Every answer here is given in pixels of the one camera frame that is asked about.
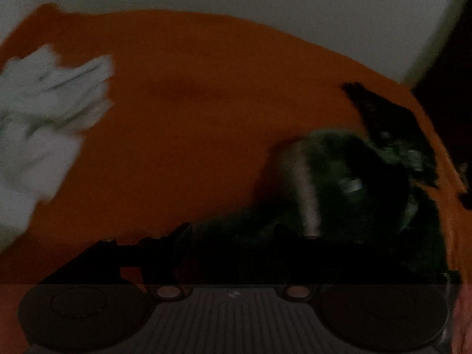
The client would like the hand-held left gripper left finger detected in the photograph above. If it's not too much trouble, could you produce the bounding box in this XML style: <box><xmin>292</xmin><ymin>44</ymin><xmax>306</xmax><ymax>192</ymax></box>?
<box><xmin>37</xmin><ymin>222</ymin><xmax>194</xmax><ymax>300</ymax></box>

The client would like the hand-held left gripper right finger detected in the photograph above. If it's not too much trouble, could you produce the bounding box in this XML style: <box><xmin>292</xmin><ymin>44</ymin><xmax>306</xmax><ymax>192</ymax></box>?
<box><xmin>273</xmin><ymin>225</ymin><xmax>447</xmax><ymax>300</ymax></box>

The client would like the dark green jacket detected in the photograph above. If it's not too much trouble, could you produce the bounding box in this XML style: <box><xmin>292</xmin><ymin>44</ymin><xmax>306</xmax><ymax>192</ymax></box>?
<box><xmin>192</xmin><ymin>128</ymin><xmax>461</xmax><ymax>284</ymax></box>

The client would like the orange blanket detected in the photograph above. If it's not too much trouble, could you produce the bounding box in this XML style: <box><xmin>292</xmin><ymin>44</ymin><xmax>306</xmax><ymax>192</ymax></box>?
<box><xmin>0</xmin><ymin>3</ymin><xmax>472</xmax><ymax>354</ymax></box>

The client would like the dark patterned folded cloth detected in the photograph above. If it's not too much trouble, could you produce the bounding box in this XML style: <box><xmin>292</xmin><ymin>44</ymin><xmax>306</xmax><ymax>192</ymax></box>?
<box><xmin>340</xmin><ymin>81</ymin><xmax>440</xmax><ymax>189</ymax></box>

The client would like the white cloth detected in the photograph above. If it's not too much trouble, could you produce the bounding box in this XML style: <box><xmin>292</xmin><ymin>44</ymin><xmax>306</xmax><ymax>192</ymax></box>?
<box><xmin>0</xmin><ymin>45</ymin><xmax>115</xmax><ymax>253</ymax></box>

